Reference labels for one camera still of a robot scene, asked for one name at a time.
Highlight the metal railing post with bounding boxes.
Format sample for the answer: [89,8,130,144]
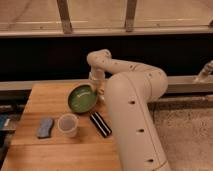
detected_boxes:
[57,0,72,34]
[124,0,137,32]

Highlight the right metal railing post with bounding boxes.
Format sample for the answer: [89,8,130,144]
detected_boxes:
[124,0,137,32]

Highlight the grey pipe fitting at right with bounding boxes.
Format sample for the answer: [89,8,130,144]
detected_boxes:
[198,60,213,80]

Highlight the blue sponge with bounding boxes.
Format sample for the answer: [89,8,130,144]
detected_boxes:
[37,118,54,139]

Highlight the translucent plastic cup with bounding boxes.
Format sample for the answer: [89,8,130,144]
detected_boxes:
[57,114,78,138]

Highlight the black white striped case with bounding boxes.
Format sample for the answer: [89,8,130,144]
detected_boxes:
[90,112,112,138]

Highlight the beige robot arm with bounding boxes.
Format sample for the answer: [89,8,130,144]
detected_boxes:
[87,49,171,171]

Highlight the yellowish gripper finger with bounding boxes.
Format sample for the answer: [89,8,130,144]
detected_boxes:
[97,88,104,95]

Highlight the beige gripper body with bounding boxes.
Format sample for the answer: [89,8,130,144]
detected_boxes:
[89,69,105,89]

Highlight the white squeeze bottle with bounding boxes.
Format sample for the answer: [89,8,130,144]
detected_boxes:
[98,95,105,104]

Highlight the left metal railing post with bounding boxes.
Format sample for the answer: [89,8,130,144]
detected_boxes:
[57,0,72,34]

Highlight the green ceramic bowl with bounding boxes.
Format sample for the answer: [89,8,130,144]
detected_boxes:
[68,84,98,114]

